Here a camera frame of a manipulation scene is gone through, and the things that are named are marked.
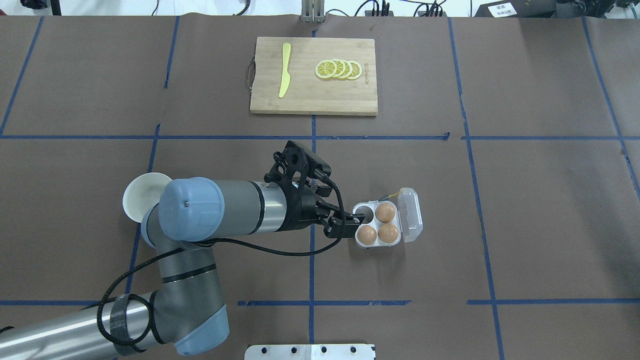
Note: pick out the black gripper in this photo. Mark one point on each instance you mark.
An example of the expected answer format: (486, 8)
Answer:
(301, 211)

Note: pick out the brown egg from bowl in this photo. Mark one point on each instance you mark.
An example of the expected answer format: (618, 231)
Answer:
(366, 235)

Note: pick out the clear plastic egg box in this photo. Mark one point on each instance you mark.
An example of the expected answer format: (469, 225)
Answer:
(408, 218)

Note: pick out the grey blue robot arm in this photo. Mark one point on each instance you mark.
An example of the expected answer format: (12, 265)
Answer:
(176, 297)

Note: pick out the brown egg in box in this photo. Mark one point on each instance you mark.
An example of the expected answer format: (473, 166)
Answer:
(388, 233)
(385, 212)

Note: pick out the wooden cutting board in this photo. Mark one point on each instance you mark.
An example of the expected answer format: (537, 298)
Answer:
(307, 94)

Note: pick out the yellow lemon slice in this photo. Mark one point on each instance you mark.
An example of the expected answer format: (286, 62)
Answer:
(347, 69)
(355, 70)
(338, 67)
(326, 69)

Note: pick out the yellow plastic knife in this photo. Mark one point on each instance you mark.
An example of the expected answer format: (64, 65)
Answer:
(285, 79)

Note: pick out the white ceramic bowl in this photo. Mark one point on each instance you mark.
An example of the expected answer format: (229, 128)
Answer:
(142, 194)

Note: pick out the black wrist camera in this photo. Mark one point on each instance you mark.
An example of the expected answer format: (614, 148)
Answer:
(296, 164)

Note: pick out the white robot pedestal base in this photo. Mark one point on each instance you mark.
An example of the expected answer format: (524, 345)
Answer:
(335, 351)

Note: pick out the aluminium frame post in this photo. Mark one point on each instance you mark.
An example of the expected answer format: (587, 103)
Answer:
(313, 11)

